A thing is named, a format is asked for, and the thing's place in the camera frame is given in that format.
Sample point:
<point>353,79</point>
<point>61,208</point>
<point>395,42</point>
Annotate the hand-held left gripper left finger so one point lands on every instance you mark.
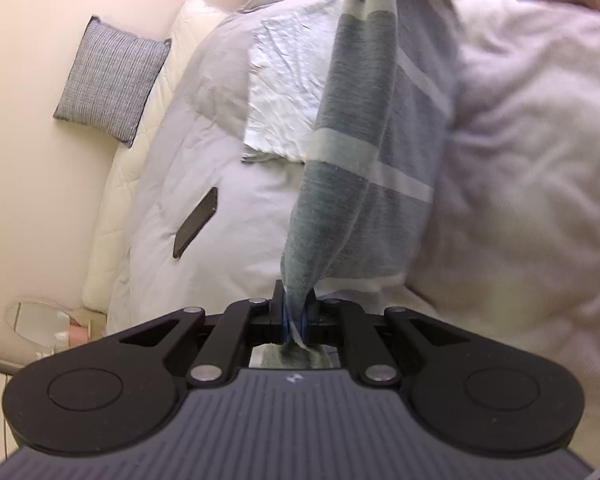
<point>280,317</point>

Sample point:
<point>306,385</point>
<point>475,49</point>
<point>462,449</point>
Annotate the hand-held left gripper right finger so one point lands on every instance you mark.
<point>314,327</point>

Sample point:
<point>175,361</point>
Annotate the grey white-striped T-shirt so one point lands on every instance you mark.
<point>370,185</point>

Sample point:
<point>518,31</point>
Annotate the light blue shirt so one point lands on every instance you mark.
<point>285,85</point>

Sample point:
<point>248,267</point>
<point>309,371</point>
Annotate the black smartphone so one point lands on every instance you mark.
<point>195,225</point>

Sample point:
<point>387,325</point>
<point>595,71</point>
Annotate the pink cup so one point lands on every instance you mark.
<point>78,334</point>

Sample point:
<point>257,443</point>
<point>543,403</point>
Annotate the round glass side table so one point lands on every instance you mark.
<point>30,317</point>

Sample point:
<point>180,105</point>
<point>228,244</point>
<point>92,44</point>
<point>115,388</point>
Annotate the bed with white blanket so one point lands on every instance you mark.
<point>530,160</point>

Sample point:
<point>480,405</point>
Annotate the grey woven cushion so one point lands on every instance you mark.
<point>110,80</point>

